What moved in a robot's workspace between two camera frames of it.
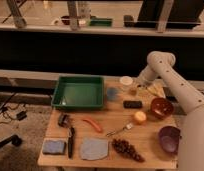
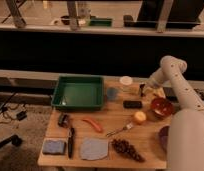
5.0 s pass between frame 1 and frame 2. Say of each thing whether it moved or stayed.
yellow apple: stayed
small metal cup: moved
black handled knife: stayed
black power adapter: stayed
